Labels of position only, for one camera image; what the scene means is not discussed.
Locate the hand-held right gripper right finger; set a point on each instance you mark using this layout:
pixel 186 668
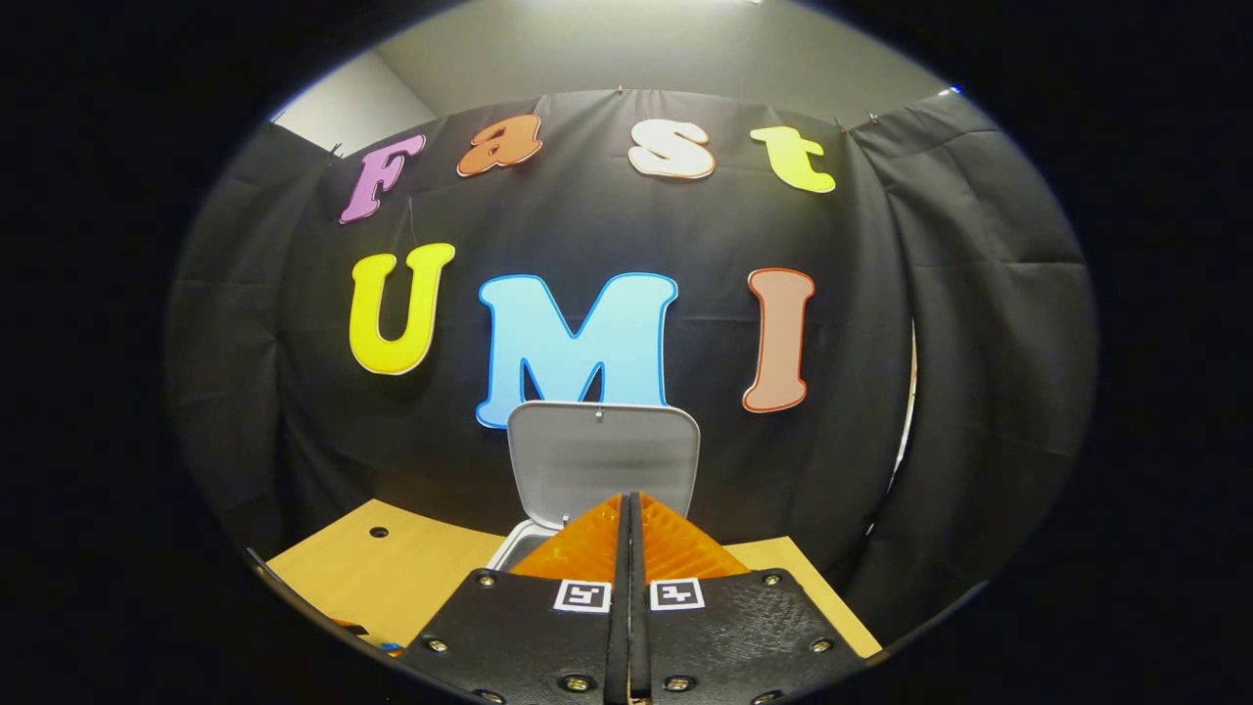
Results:
pixel 734 636

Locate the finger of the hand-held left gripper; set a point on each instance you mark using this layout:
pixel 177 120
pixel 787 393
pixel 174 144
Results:
pixel 348 627

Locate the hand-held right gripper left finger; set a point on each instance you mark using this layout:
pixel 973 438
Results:
pixel 529 636

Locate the white desktop garbage bin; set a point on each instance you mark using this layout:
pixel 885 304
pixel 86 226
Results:
pixel 602 460

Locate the wooden desktop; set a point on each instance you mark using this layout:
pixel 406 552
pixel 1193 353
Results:
pixel 411 568

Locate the black backdrop cloth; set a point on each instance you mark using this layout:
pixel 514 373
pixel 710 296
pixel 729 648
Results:
pixel 881 392

